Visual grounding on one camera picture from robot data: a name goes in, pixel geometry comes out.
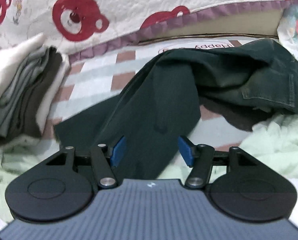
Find white folded garment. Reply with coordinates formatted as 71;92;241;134
0;34;69;147

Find white bear print quilt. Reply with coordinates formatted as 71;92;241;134
0;0;298;61

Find floral quilt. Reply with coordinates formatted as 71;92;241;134
277;2;298;61

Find beige mattress edge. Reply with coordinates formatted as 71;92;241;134
138;10;282;43

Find dark brown folded garment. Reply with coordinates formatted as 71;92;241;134
7;47;62;139

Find pale green garment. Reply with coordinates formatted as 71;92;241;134
0;114;298;230

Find checkered bed sheet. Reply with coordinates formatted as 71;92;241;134
40;37;280;156

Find grey folded garment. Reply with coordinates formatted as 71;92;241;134
0;46;50;137

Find dark blue denim jeans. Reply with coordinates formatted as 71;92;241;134
54;39;298;180

